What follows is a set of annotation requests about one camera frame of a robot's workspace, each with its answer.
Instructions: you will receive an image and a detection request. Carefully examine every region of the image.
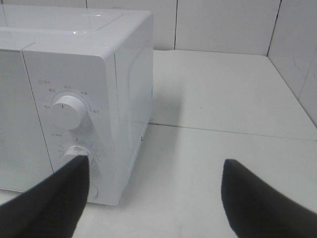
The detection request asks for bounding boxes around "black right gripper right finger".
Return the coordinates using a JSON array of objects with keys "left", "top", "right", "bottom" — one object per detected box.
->
[{"left": 221, "top": 159, "right": 317, "bottom": 238}]

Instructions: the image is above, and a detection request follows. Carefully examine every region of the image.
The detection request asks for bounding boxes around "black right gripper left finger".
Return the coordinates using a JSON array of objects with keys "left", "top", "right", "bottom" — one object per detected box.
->
[{"left": 0, "top": 155, "right": 89, "bottom": 238}]

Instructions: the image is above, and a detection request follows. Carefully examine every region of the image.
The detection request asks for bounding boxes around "round white door button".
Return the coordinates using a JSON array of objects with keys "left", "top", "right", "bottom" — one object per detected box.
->
[{"left": 88, "top": 182, "right": 99, "bottom": 201}]

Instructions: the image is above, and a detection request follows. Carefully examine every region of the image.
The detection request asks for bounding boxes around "white microwave door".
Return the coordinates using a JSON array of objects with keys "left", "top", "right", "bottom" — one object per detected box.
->
[{"left": 0, "top": 50, "right": 53, "bottom": 191}]

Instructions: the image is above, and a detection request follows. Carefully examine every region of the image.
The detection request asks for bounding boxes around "white timer knob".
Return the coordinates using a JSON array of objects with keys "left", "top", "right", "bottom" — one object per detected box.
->
[{"left": 61, "top": 145, "right": 94, "bottom": 167}]

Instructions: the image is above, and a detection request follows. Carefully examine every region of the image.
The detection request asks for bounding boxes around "upper white power knob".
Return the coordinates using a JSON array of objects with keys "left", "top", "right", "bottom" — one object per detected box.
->
[{"left": 50, "top": 95, "right": 87, "bottom": 130}]

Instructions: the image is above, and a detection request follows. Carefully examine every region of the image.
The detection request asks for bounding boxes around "white microwave oven body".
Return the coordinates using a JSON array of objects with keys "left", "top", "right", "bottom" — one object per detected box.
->
[{"left": 0, "top": 4, "right": 154, "bottom": 206}]

